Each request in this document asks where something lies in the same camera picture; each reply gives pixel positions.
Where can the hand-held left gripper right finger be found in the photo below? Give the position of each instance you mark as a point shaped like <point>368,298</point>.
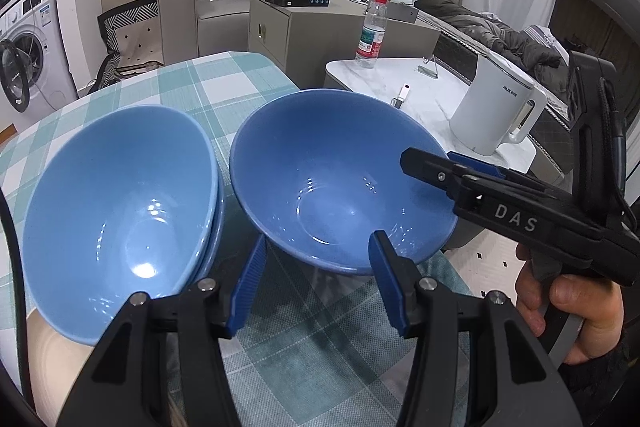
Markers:
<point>387,282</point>

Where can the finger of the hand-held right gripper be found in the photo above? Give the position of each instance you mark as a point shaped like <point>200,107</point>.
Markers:
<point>430,167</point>
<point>475,162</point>

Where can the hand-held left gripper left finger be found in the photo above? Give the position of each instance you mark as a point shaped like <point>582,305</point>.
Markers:
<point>250,277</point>

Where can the blue bowl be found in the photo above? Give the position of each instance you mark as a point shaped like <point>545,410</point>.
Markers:
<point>120,207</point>
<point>325,167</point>
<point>218,227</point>

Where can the cream round plate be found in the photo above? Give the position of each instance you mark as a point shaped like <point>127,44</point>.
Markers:
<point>47,367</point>

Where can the person's right forearm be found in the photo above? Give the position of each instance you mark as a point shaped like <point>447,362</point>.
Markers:
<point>600,392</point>

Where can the person's right hand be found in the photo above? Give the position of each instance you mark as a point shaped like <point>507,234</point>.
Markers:
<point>600,307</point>

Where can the white electric kettle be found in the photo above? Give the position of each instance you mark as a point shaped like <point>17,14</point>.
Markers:
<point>490,107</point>

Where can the white patterned floor mat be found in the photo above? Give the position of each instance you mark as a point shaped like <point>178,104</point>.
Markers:
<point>500,264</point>

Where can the small white lighter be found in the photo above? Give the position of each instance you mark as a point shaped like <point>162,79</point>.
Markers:
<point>401,96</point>

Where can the teal checkered tablecloth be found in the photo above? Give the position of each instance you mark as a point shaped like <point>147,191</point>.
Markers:
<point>310,347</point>

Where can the white marble coffee table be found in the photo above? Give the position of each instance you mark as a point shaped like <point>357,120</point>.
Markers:
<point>380,82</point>

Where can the grey blanket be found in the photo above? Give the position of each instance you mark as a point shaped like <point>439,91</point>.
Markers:
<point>475,27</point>

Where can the clear water bottle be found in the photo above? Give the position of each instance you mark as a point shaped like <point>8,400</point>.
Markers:
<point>372,32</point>

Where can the grey tissue box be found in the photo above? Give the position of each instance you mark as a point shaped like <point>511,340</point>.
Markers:
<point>402,11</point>

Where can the grey side cabinet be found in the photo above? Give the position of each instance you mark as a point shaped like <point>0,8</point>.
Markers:
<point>310,37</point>

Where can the grey sofa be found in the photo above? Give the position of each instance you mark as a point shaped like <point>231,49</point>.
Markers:
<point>220,22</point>

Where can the black patterned bag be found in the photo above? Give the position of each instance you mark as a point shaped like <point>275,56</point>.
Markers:
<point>130,42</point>

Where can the white washing machine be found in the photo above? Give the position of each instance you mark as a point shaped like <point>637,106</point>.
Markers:
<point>45,57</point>

